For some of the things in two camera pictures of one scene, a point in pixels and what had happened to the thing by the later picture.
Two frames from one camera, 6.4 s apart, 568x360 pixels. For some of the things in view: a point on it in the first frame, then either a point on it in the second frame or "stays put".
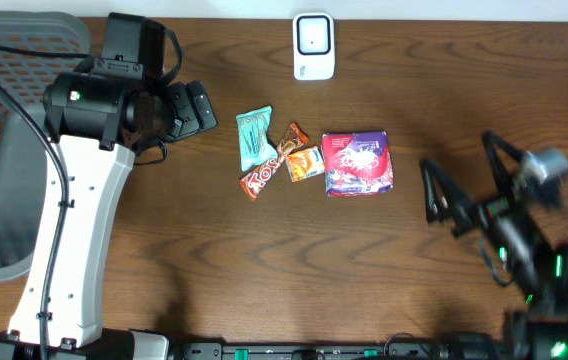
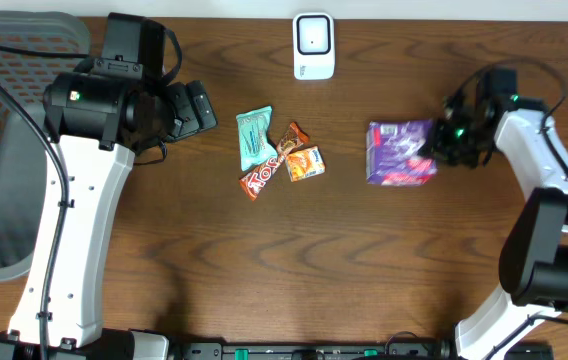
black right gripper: x=457 y=196 -> x=436 y=145
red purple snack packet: x=357 y=162 -> x=394 y=153
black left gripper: x=196 y=111 stays put
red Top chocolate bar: x=255 y=181 stays put
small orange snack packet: x=305 y=163 stays put
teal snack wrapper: x=256 y=145 stays put
